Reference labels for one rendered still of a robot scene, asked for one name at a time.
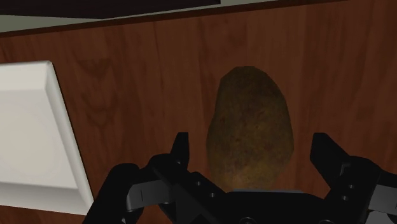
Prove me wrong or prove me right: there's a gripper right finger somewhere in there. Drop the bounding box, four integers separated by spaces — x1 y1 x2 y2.
310 132 397 224

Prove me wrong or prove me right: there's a brown potato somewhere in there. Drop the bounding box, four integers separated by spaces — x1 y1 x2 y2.
205 66 295 192

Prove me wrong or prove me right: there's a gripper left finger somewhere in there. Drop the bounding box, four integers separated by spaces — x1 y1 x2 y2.
82 132 229 224

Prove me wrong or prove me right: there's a white square plate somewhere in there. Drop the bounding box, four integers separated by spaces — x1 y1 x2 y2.
0 60 94 216

